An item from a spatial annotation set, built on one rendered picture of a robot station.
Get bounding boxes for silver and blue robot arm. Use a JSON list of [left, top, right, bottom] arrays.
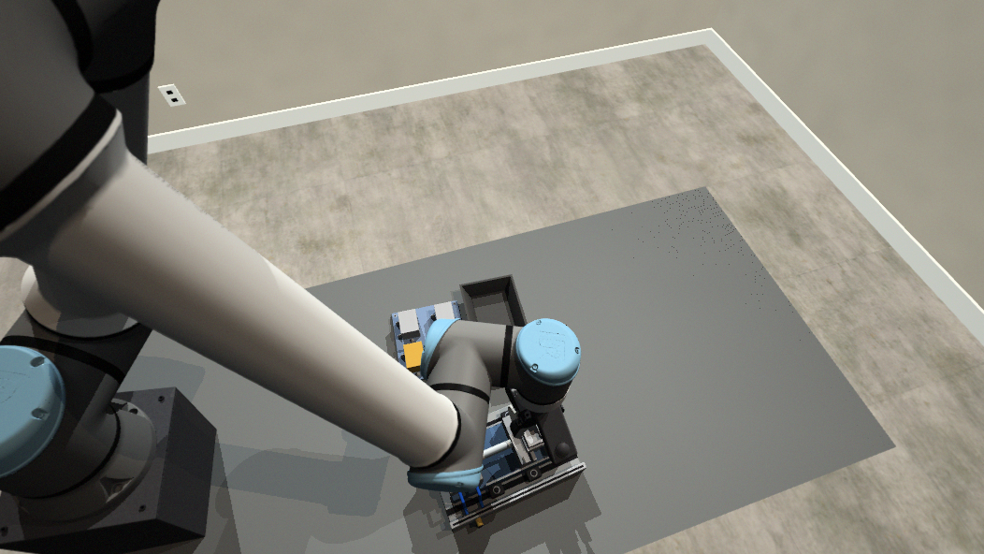
[[0, 0, 581, 523]]

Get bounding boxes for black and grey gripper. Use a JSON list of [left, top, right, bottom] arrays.
[[505, 387, 536, 439]]

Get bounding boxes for yellow brass block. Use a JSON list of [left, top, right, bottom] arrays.
[[403, 342, 424, 373]]

